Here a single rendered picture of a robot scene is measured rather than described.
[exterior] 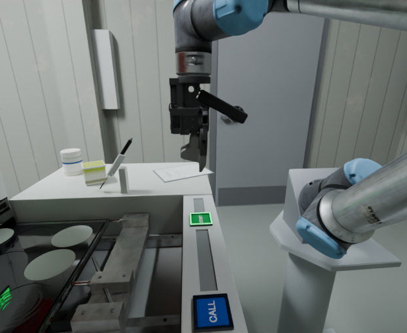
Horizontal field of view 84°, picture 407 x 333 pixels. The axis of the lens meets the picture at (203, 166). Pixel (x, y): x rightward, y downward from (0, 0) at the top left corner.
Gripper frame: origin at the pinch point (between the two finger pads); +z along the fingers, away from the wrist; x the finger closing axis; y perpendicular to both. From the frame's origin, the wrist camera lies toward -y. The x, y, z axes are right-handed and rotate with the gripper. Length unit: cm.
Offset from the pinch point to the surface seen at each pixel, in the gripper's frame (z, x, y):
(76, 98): -11, -164, 100
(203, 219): 14.3, 0.6, -0.1
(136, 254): 22.7, 2.2, 17.4
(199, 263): 15.1, 15.1, 1.9
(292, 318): 63, -8, -34
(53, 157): 48, -185, 142
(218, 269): 14.7, 17.5, -1.5
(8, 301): 20.8, 16.0, 38.2
